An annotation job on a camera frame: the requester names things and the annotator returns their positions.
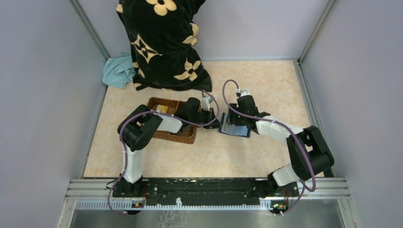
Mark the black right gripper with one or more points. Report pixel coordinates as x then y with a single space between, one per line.
235 118

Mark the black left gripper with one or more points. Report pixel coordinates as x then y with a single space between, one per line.
206 117

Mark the navy blue card holder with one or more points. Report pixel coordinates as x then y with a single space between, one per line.
233 130

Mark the brown woven divided basket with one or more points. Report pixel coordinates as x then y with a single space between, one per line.
170 128

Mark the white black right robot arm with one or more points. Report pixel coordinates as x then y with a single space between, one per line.
308 151

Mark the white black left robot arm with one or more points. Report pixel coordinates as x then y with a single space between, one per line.
135 132

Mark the gold card in basket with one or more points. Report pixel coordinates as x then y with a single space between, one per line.
162 108

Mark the black floral blanket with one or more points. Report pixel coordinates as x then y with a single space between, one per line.
162 36

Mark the light blue cloth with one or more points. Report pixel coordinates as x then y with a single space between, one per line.
118 71

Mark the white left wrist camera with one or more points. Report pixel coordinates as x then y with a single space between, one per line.
205 103

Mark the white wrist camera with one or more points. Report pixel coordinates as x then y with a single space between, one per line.
241 93
205 103

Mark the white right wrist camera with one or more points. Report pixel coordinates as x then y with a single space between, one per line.
241 93

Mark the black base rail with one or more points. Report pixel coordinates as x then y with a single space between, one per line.
252 187

